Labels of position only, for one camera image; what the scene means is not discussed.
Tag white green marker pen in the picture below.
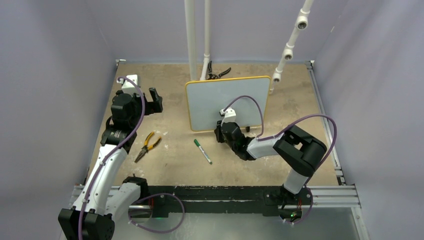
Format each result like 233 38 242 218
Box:
193 139 213 165

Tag yellow framed whiteboard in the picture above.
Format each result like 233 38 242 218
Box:
185 76 272 132

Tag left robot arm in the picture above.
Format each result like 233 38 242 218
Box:
58 87 163 240

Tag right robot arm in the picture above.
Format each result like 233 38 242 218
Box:
214 121 327 204

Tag yellow black pliers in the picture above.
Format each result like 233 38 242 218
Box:
134 131 162 163

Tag thin white vertical pipe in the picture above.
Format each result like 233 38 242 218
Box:
199 0 211 81

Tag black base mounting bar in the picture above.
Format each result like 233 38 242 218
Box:
129 185 312 220

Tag thick white vertical pipe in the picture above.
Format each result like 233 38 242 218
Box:
184 0 197 81

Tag white pipe with fittings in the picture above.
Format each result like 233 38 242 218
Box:
269 0 314 95

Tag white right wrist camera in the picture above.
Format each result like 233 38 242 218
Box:
219 107 237 124

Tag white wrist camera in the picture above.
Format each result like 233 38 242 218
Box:
121 74 140 96
219 107 237 124

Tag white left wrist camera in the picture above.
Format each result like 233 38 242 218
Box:
121 74 140 96

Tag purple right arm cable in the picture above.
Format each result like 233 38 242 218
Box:
222 95 338 186

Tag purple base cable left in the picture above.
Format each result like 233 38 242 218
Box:
127 192 186 234

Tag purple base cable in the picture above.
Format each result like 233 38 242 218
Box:
127 192 186 234
281 187 315 227

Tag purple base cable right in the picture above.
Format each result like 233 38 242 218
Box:
281 187 315 227

